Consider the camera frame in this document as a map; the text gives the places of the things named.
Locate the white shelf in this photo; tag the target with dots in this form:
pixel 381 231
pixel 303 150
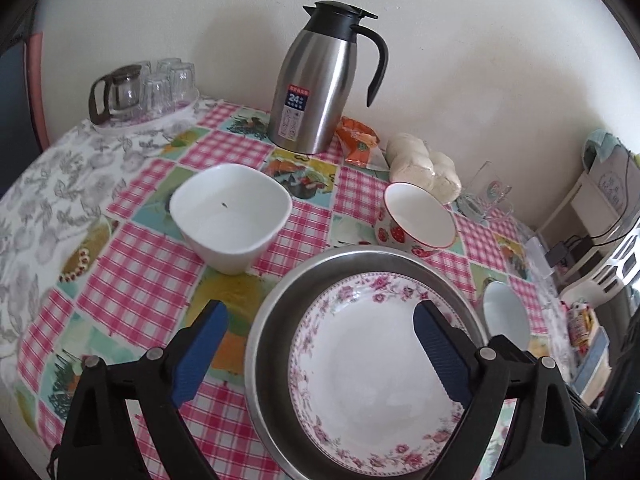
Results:
pixel 575 200

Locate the colourful snack packets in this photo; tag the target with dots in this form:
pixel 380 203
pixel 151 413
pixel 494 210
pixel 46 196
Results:
pixel 580 322

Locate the small white bowl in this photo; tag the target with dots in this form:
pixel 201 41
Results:
pixel 505 315

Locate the dark blue cabinet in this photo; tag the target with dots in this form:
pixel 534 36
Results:
pixel 15 120

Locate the glass teapot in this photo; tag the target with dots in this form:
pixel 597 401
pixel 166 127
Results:
pixel 120 92

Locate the black charger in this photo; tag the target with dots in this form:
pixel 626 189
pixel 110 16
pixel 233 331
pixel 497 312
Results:
pixel 559 254

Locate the pink checked tablecloth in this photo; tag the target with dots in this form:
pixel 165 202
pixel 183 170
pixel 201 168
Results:
pixel 150 260

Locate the smartphone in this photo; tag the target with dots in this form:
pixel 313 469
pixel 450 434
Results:
pixel 595 365

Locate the orange snack packet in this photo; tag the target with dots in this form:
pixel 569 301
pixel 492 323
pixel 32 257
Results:
pixel 357 140

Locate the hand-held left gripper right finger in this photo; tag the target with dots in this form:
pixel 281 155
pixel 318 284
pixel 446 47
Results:
pixel 442 355

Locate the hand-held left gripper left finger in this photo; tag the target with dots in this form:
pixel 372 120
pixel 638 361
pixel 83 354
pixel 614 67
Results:
pixel 200 355

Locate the white square bowl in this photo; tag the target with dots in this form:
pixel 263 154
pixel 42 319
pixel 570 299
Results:
pixel 230 210

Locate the strawberry print bowl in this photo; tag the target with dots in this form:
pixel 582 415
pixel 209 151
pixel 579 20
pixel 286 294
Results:
pixel 420 215

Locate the small drinking glass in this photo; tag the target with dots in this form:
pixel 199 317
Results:
pixel 156 92
pixel 167 65
pixel 182 82
pixel 142 67

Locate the round floral rim plate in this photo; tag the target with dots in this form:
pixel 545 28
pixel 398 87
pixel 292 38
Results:
pixel 370 370

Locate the stainless steel thermos jug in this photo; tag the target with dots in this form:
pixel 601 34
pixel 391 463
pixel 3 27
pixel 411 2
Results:
pixel 312 80

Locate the stainless steel basin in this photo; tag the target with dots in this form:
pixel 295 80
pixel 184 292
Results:
pixel 280 300

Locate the white serving tray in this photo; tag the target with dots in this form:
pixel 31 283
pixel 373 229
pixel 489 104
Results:
pixel 165 117

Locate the grey floral tablecloth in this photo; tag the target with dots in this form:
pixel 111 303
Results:
pixel 45 185

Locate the pink board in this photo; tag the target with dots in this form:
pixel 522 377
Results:
pixel 35 85

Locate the teal cloth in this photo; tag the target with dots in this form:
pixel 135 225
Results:
pixel 602 142

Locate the bag of steamed buns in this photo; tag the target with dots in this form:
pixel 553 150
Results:
pixel 425 165

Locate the white slotted plastic chair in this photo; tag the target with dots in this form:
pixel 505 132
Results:
pixel 607 265

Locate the clear glass mug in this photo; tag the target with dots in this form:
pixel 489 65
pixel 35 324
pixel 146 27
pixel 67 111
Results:
pixel 487 190

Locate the white power strip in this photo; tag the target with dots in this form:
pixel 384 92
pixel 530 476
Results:
pixel 542 260

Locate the grey printed album box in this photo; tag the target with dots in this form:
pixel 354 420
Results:
pixel 617 180

